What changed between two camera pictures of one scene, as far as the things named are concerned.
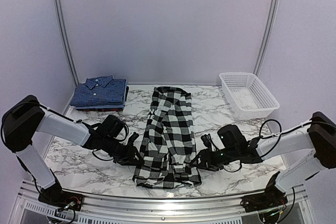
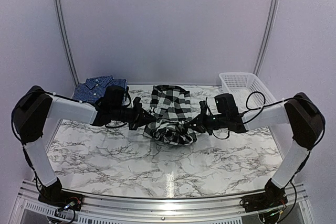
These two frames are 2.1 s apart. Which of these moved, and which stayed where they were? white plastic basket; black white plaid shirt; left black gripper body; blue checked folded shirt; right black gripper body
Moved: black white plaid shirt; right black gripper body; left black gripper body
Stayed: white plastic basket; blue checked folded shirt
